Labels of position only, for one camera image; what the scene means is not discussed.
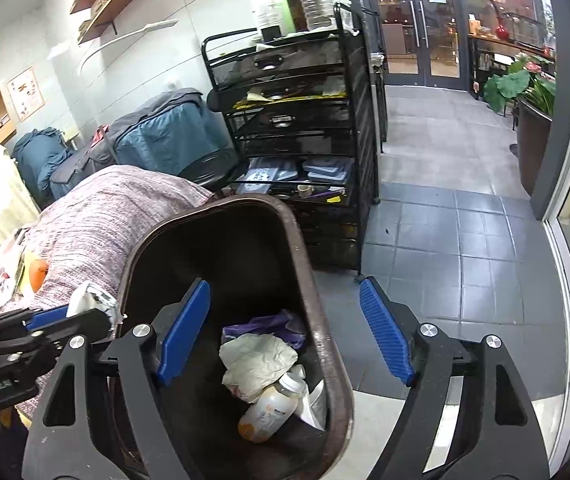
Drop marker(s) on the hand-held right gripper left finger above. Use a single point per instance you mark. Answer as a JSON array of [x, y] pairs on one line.
[[182, 335]]

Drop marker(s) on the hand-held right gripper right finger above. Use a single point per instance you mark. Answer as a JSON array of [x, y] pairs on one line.
[[385, 335]]

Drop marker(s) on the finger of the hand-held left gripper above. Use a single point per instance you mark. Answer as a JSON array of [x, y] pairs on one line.
[[85, 325], [47, 317]]

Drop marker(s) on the white tissue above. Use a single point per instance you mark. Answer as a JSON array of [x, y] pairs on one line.
[[257, 360]]

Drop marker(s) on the brown trash bin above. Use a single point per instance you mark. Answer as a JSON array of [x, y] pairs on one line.
[[225, 260]]

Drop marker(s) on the purple plastic packet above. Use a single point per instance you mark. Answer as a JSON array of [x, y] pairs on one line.
[[270, 325]]

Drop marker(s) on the white drink bottle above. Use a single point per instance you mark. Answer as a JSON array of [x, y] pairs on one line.
[[267, 410]]

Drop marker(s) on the orange fruit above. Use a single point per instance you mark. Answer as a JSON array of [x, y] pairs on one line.
[[39, 275]]

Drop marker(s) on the blue bedding pile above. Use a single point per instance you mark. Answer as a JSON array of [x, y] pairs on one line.
[[40, 160]]

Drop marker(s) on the black stool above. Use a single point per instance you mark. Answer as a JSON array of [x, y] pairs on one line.
[[210, 170]]

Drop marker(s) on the grey blue massage bed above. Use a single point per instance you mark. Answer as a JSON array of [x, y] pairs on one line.
[[165, 130]]

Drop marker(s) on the black mesh cart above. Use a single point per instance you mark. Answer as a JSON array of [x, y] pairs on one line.
[[305, 135]]

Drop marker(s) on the green potted plant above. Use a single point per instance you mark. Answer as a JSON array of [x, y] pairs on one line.
[[515, 82]]

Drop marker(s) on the white floor lamp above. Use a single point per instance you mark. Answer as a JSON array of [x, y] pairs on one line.
[[115, 40]]

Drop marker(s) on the glass double door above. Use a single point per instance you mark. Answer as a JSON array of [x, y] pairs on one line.
[[415, 20]]

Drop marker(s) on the red vase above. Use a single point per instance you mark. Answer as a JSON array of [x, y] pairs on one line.
[[500, 30]]

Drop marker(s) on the white pump bottle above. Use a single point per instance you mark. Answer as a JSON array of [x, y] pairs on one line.
[[267, 10]]

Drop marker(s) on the wall poster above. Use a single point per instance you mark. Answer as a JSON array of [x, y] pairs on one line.
[[26, 94]]

